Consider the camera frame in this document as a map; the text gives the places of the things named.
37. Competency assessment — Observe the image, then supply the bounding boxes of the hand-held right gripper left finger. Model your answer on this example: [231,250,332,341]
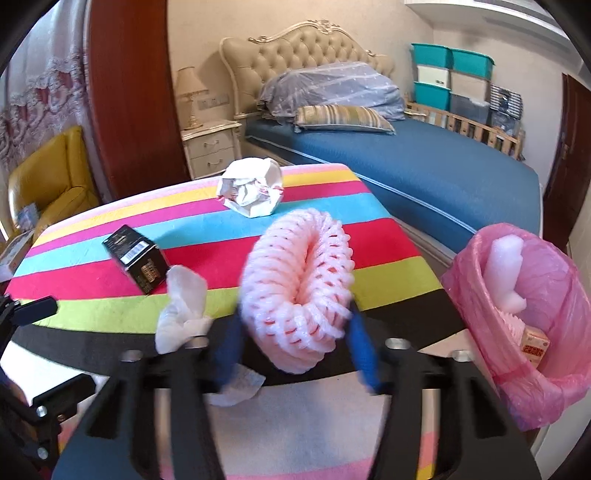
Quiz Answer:
[51,318,245,480]

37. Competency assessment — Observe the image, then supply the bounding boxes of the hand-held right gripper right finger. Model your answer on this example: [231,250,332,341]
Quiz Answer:
[348,308,543,480]

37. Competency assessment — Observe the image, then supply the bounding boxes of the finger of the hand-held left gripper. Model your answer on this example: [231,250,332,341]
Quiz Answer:
[30,373,98,418]
[0,295,58,333]

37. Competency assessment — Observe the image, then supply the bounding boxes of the white foam sheet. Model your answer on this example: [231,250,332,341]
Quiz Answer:
[482,234,529,317]

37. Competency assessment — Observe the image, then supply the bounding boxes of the beige drink carton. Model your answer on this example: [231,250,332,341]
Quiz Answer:
[519,325,551,367]

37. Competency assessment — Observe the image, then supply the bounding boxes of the pink bagged trash bin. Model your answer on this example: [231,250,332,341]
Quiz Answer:
[441,223,591,432]

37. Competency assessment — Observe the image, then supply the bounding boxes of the white paper napkin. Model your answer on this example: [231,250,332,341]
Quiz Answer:
[208,364,266,408]

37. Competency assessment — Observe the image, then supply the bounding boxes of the white tissue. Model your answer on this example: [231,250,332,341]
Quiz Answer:
[154,265,213,355]

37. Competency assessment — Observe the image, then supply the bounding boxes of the black small box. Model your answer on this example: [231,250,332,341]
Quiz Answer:
[102,224,172,296]

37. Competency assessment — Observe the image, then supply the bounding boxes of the striped colourful tablecloth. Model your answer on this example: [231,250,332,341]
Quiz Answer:
[0,164,467,480]

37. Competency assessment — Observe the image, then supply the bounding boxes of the yellow armchair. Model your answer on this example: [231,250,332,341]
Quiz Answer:
[8,126,100,241]

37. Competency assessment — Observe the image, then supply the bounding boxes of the crumpled white paper ball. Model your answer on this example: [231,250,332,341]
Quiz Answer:
[217,157,284,219]

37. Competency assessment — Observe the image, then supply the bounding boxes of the blue bed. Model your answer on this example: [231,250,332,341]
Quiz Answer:
[244,117,541,254]

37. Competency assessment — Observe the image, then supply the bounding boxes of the cream nightstand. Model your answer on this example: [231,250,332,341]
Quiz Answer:
[181,120,243,181]

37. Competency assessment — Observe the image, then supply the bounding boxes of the lace curtain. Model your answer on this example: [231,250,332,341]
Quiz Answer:
[0,9,93,195]

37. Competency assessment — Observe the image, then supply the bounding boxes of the brown wooden wardrobe panel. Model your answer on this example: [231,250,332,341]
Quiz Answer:
[88,0,190,201]

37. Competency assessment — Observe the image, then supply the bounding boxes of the striped pillow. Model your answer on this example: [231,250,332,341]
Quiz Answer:
[293,105,397,134]

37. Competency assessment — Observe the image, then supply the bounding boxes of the grey clear storage box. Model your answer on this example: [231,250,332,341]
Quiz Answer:
[449,93,490,125]

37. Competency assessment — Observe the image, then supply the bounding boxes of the teal storage box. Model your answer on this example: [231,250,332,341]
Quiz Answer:
[450,47,496,77]
[413,82,451,109]
[411,44,454,70]

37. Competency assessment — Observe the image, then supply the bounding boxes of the cream table lamp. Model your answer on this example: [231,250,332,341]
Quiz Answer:
[174,67,206,130]

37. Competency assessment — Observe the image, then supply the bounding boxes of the blue patterned duvet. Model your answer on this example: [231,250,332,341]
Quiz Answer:
[257,62,407,121]

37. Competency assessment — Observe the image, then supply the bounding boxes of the dark brown door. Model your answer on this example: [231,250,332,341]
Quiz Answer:
[542,73,585,252]

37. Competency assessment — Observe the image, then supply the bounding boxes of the white storage box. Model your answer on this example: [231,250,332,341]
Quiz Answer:
[416,65,452,88]

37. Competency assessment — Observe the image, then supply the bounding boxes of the beige storage box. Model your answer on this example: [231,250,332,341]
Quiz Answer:
[449,71,491,100]

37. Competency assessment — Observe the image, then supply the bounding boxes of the black white checked bag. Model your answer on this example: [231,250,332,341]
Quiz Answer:
[489,84,525,116]

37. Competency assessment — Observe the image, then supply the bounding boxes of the beige tufted headboard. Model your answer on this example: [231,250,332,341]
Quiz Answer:
[219,19,395,121]

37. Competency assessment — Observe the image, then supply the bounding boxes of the wooden crib rail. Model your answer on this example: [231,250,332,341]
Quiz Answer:
[406,102,525,160]

